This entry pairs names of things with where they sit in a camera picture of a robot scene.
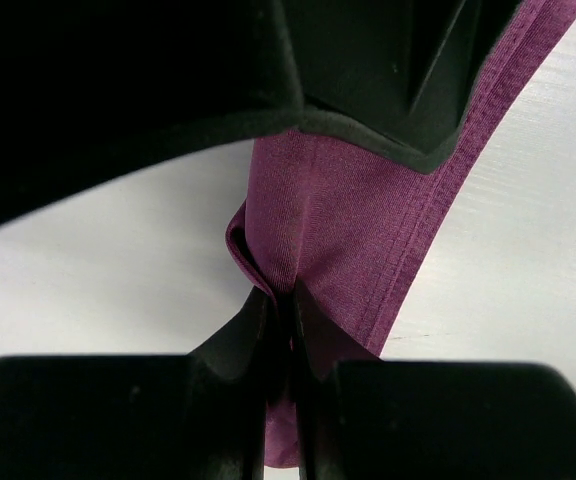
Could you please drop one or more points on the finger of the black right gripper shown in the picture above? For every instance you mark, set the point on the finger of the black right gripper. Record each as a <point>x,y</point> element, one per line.
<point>393,77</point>

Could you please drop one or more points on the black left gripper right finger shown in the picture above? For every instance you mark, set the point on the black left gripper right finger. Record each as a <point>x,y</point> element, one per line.
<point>319,345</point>

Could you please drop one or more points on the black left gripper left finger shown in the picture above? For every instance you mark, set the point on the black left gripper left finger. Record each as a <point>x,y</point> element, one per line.
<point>226,409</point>

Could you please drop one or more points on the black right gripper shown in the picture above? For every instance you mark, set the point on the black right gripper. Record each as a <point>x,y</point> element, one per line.
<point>93,90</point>

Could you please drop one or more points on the purple cloth napkin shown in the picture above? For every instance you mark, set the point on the purple cloth napkin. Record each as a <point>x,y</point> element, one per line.
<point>353,226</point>

